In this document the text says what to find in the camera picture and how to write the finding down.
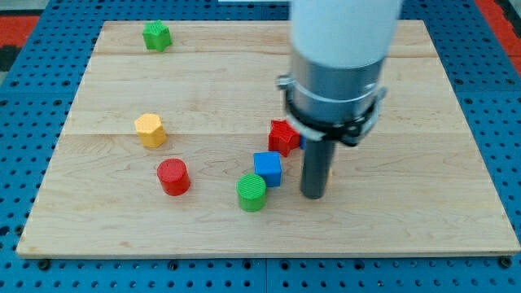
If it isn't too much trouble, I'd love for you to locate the blue block behind arm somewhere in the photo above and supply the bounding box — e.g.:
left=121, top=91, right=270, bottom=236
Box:
left=300, top=135, right=306, bottom=150

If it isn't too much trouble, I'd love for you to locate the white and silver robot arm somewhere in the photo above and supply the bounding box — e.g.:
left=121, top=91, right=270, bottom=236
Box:
left=291, top=0, right=402, bottom=123

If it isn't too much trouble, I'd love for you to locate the blue cube block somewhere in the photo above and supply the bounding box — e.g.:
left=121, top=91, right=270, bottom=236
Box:
left=253, top=151, right=282, bottom=187

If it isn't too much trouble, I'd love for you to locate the red star block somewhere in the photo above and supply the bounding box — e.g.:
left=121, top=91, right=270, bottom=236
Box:
left=268, top=120, right=300, bottom=157

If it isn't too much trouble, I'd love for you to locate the green cylinder block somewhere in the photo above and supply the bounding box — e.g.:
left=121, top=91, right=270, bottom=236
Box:
left=236, top=173, right=267, bottom=212

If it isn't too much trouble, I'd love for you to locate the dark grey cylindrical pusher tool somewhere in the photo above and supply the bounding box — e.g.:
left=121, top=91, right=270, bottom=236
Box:
left=300, top=139, right=335, bottom=199

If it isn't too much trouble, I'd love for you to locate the wooden board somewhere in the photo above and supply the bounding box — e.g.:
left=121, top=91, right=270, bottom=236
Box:
left=17, top=20, right=520, bottom=259

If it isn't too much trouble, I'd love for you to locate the red cylinder block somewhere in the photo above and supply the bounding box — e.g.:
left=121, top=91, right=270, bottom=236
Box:
left=156, top=158, right=190, bottom=196

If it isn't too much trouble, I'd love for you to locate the yellow hexagon block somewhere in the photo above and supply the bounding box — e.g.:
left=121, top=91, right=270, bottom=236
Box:
left=134, top=113, right=167, bottom=148

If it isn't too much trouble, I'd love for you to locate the black clamp ring with bracket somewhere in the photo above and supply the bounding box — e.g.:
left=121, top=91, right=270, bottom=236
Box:
left=276, top=73, right=388, bottom=148

